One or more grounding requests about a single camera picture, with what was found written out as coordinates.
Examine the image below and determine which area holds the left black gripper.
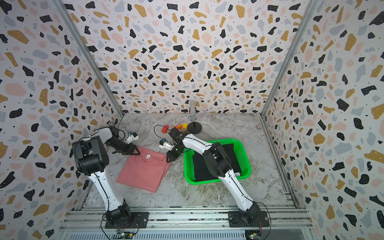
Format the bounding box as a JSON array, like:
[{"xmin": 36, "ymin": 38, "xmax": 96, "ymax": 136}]
[{"xmin": 106, "ymin": 139, "xmax": 140, "ymax": 155}]

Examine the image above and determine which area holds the pink t-shirt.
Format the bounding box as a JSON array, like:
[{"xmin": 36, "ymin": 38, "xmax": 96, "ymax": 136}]
[{"xmin": 116, "ymin": 147, "xmax": 171, "ymax": 193}]

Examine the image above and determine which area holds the black t-shirt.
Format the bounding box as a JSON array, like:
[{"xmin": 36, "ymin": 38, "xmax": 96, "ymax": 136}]
[{"xmin": 193, "ymin": 144, "xmax": 242, "ymax": 182}]

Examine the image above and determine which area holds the green plastic basket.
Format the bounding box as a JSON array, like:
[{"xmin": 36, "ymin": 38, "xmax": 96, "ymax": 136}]
[{"xmin": 183, "ymin": 139, "xmax": 252, "ymax": 185}]

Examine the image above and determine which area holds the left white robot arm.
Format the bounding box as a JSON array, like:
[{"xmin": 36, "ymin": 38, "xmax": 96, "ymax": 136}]
[{"xmin": 72, "ymin": 126, "xmax": 140, "ymax": 228}]

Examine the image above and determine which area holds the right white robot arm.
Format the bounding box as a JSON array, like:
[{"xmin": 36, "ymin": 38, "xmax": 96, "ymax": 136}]
[{"xmin": 167, "ymin": 128, "xmax": 262, "ymax": 226}]

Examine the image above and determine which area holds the red toy block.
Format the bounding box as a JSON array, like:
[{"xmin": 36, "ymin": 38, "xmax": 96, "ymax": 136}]
[{"xmin": 162, "ymin": 125, "xmax": 169, "ymax": 134}]

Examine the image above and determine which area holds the black stand with clear tube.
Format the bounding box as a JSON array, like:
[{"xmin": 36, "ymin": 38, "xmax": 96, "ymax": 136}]
[{"xmin": 187, "ymin": 100, "xmax": 202, "ymax": 135}]

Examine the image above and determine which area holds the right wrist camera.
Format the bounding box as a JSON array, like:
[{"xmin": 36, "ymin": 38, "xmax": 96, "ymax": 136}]
[{"xmin": 159, "ymin": 139, "xmax": 174, "ymax": 150}]

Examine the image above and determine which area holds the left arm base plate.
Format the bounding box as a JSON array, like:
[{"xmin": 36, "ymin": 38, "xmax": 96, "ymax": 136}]
[{"xmin": 104, "ymin": 210, "xmax": 149, "ymax": 229}]

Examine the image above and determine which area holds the aluminium rail frame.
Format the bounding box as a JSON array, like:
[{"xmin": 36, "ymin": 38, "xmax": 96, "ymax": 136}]
[{"xmin": 59, "ymin": 206, "xmax": 317, "ymax": 240}]

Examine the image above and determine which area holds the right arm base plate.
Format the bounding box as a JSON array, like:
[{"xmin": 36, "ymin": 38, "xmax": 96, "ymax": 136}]
[{"xmin": 228, "ymin": 211, "xmax": 270, "ymax": 228}]

